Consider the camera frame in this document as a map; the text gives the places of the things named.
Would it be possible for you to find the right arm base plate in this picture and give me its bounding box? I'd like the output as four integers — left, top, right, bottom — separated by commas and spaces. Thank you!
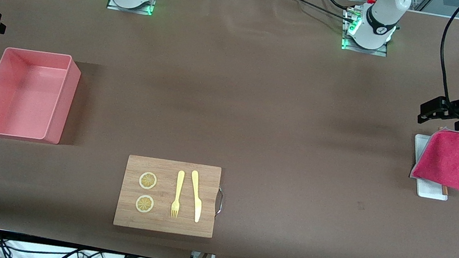
106, 0, 154, 16

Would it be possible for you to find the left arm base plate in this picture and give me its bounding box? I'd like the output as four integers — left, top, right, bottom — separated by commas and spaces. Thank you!
341, 35, 389, 57

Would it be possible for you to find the black table cable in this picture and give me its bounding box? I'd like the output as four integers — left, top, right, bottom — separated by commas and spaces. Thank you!
260, 0, 351, 19
318, 0, 360, 13

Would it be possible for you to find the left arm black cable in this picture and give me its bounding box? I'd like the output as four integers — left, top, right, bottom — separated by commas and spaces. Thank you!
432, 0, 459, 105

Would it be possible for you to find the pink plastic bin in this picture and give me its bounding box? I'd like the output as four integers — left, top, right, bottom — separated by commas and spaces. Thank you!
0, 45, 84, 147

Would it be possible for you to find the pink microfibre cloth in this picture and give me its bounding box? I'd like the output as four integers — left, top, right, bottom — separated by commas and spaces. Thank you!
409, 124, 459, 197

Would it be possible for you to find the yellow plastic knife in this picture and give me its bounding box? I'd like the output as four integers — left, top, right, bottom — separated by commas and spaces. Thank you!
184, 170, 208, 224

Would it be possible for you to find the lemon slice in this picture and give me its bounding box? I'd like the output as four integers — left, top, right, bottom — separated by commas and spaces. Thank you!
138, 171, 159, 191
134, 194, 156, 215

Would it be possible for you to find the wooden cutting board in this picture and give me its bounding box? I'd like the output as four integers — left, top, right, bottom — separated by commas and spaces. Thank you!
113, 153, 229, 241

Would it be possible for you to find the yellow plastic fork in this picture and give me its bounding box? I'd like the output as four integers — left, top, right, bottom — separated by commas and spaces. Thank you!
169, 170, 186, 219

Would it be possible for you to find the white rectangular tray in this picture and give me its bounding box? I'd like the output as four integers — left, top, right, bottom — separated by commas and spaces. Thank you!
406, 133, 457, 202

